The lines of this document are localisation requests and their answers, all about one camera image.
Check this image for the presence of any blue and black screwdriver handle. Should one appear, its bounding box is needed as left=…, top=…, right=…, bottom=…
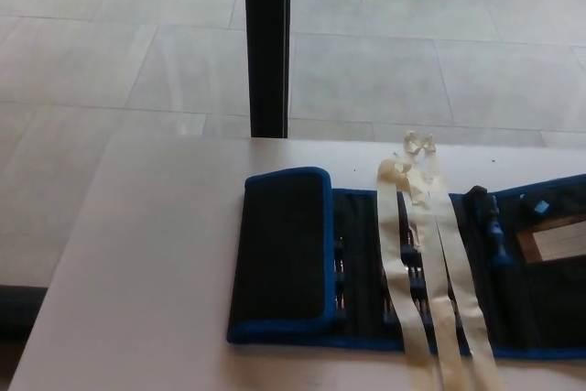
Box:
left=461, top=184, right=509, bottom=272

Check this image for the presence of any black vertical post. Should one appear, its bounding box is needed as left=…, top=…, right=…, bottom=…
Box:
left=243, top=0, right=293, bottom=139

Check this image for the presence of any blue screwdriver bit rack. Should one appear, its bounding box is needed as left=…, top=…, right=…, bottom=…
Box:
left=333, top=234, right=346, bottom=321
left=401, top=244, right=426, bottom=315

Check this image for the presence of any wide beige masking tape strip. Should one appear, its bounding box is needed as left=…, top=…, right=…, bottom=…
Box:
left=375, top=156, right=441, bottom=391

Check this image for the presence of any narrow beige masking tape strip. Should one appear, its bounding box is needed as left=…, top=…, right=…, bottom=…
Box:
left=424, top=133, right=504, bottom=391

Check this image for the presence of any black blue-trimmed roll-up toolkit pouch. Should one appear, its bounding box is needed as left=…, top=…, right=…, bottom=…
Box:
left=226, top=165, right=586, bottom=360

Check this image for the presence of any white printed card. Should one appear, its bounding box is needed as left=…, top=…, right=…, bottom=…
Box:
left=532, top=224, right=586, bottom=260

